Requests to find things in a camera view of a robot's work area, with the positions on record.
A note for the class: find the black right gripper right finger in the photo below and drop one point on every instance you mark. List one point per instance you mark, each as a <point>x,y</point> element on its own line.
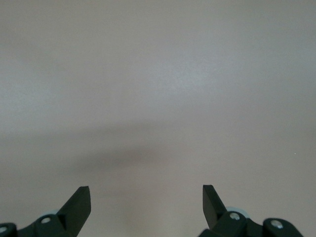
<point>212,209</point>

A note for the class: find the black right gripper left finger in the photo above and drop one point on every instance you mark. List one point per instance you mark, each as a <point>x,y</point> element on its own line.
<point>74,212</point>

